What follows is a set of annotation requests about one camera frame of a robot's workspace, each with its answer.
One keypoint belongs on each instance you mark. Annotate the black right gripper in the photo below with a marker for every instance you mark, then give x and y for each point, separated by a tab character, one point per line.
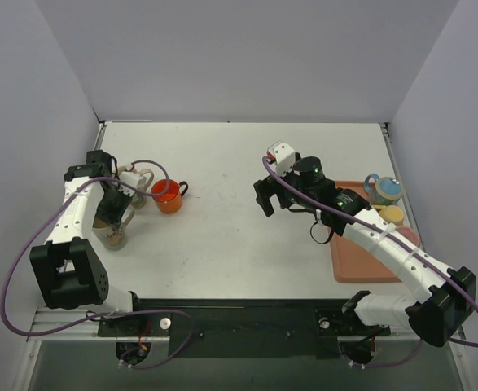
271	191

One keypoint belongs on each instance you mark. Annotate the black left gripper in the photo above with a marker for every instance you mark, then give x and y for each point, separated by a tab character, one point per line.
111	209

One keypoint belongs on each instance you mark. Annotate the white patterned mug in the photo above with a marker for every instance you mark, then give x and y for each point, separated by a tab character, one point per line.
140	200

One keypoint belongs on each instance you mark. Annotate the beige patterned mug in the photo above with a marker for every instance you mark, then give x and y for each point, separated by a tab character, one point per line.
113	237

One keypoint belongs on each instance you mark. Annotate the orange mug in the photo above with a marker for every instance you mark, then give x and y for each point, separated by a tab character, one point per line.
167	194

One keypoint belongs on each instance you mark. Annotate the blue mug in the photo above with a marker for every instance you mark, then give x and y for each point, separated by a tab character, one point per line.
384	191

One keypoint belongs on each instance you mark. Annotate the yellow mug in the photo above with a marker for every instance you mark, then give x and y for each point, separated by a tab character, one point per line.
392	214

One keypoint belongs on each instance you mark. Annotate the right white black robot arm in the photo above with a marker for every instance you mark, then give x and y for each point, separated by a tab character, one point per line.
440	298

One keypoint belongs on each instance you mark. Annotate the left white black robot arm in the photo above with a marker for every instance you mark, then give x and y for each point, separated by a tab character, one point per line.
68	271

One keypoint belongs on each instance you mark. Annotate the pink mug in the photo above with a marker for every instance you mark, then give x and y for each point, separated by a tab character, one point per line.
410	234

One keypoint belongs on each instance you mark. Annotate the pink plastic tray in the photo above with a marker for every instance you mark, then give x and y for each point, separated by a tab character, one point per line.
353	264

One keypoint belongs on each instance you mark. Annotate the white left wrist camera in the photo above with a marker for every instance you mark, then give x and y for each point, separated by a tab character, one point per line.
132	180

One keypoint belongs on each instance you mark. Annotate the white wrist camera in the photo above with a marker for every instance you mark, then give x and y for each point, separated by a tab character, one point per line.
282	156
132	180

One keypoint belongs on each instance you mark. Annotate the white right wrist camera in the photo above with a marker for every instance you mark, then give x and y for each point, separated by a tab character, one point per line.
282	156

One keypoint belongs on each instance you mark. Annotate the aluminium rail frame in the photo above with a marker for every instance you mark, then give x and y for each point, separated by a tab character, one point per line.
220	245

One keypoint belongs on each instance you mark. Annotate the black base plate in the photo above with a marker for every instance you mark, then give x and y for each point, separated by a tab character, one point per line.
246	328

